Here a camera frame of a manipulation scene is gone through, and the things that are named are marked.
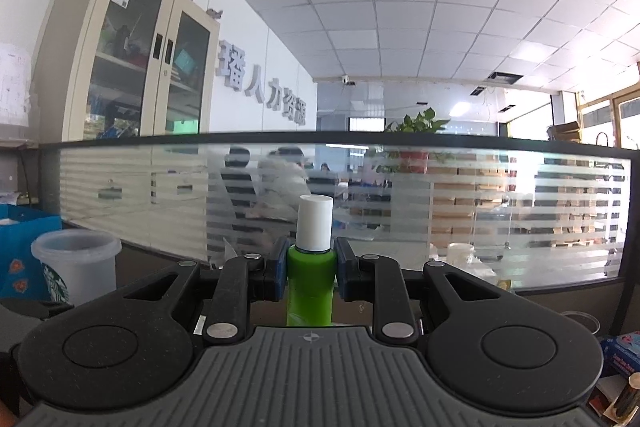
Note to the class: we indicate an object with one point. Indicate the potted green plant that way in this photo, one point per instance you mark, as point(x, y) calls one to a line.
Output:
point(417, 134)

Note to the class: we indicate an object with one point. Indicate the round metal tin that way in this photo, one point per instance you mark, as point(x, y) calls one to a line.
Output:
point(580, 321)

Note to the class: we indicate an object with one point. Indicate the white plastic cups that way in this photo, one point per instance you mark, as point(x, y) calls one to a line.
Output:
point(460, 253)

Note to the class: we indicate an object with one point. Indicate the grey wall lettering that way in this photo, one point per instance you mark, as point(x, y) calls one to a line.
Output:
point(265, 82)

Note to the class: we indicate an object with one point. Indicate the beige glass door cabinet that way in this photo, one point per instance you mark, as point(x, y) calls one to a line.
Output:
point(135, 47)

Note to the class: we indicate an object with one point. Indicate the white cup with green logo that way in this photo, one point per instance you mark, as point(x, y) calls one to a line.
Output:
point(75, 267)

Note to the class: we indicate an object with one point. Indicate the blue snack packet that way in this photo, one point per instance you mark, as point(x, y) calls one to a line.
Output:
point(622, 352)

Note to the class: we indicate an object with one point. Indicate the stack of cardboard boxes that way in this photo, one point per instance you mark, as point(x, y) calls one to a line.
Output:
point(560, 202)

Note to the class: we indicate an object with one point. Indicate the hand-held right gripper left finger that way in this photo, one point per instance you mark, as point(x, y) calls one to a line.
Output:
point(278, 272)

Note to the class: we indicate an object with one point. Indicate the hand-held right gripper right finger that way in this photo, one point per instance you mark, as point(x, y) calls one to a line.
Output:
point(346, 269)

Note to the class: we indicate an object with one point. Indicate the white security camera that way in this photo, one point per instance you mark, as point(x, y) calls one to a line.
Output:
point(348, 80)

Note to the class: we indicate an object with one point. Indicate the green bottle with white cap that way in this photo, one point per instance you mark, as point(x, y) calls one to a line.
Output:
point(310, 277)

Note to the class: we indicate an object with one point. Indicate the dark glossy bottle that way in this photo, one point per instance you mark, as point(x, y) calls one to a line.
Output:
point(629, 399)

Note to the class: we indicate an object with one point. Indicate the striped glass partition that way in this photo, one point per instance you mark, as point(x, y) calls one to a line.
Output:
point(450, 207)

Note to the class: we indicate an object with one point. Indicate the blue paper bag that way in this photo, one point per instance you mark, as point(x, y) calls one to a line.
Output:
point(25, 252)

